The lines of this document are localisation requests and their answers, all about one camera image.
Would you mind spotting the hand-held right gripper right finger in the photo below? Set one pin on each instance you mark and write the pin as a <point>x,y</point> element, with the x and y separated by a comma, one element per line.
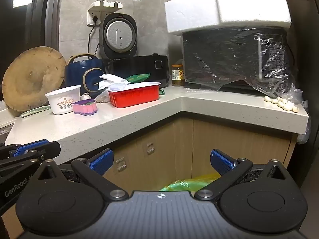
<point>221,163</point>

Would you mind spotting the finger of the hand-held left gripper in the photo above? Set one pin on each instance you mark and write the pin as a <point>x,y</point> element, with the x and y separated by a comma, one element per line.
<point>37,145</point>
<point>22,163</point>

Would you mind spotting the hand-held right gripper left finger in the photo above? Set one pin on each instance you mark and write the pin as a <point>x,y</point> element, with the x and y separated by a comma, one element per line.
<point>102,163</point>

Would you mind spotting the yellow bin liner bag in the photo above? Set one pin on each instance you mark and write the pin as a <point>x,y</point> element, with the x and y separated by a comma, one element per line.
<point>201,179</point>

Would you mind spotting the white tissue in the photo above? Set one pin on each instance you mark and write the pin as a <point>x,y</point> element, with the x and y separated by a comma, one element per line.
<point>109,78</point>

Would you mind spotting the clear adhesive hook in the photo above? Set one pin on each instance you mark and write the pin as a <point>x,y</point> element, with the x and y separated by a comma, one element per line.
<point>121,164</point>
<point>150,148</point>

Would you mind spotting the wooden cabinet doors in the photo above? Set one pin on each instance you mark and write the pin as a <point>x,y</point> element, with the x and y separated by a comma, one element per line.
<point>224,139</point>

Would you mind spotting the green striped cloth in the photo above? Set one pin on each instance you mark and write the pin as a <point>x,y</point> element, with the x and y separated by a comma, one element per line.
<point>35,111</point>

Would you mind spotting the pink and purple box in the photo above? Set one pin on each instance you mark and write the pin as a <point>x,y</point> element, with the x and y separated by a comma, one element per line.
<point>83,108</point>

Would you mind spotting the round wooden cutting board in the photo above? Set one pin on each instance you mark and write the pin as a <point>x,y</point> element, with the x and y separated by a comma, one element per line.
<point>30,79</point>

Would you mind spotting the garlic bulb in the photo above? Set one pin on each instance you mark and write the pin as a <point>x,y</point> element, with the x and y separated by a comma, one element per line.
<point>86,96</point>

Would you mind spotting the red plastic tray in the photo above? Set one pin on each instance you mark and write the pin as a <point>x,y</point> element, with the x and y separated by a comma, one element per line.
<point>134,97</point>

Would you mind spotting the blue rice cooker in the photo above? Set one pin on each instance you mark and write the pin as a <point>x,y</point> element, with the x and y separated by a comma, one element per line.
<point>79,69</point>

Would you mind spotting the pile of garlic cloves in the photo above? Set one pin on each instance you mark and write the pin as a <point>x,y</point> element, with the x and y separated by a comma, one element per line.
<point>286,105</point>

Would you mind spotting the clear plastic bag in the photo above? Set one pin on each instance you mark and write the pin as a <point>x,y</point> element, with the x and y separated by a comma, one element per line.
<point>304,135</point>

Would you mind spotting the green snack packet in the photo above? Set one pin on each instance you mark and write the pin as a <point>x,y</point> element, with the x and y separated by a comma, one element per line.
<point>138,77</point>

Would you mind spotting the glass jar with label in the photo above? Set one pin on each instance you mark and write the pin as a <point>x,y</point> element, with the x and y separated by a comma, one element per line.
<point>178,76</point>

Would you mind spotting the black rice cooker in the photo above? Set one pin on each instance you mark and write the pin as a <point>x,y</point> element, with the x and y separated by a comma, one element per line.
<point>139,64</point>

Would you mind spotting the black oven in plastic wrap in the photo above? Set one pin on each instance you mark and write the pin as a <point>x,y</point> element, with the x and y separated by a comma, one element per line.
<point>224,54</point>

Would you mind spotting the white styrofoam block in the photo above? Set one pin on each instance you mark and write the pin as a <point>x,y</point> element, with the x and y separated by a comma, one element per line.
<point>199,12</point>

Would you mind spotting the dark window frame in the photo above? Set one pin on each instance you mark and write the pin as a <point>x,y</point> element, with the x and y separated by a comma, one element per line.
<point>49,17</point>

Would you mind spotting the white wall socket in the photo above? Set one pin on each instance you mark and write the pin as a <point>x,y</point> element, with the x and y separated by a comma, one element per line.
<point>90,13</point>

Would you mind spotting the white wall hook rack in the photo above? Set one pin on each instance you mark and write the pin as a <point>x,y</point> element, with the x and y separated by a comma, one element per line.
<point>107,4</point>

